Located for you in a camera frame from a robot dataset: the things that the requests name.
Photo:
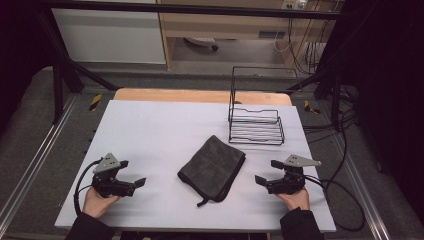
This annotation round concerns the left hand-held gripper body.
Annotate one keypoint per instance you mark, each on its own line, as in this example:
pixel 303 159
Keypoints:
pixel 110 185

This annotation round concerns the person's right hand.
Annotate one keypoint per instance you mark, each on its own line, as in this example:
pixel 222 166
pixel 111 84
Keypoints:
pixel 297 200

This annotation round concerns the person's left hand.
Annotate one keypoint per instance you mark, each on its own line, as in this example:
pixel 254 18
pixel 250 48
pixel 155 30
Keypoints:
pixel 96 203

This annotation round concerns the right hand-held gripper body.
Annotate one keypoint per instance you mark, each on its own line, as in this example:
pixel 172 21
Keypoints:
pixel 289 181

